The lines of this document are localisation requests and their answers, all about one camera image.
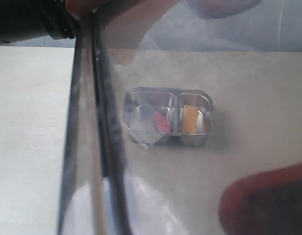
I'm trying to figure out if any stainless steel lunch box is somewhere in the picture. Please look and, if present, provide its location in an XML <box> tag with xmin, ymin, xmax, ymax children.
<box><xmin>123</xmin><ymin>87</ymin><xmax>215</xmax><ymax>147</ymax></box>

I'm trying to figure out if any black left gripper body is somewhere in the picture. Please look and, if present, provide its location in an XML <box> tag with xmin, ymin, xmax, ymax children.
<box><xmin>0</xmin><ymin>0</ymin><xmax>77</xmax><ymax>46</ymax></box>

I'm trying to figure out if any yellow toy cheese slice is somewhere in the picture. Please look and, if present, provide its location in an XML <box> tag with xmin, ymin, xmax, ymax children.
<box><xmin>182</xmin><ymin>105</ymin><xmax>198</xmax><ymax>134</ymax></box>

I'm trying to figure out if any dark transparent box lid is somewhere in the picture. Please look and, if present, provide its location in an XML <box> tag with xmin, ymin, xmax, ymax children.
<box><xmin>57</xmin><ymin>0</ymin><xmax>302</xmax><ymax>235</ymax></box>

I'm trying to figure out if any red toy sausage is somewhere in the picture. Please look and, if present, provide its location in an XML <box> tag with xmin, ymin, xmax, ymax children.
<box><xmin>153</xmin><ymin>111</ymin><xmax>171</xmax><ymax>133</ymax></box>

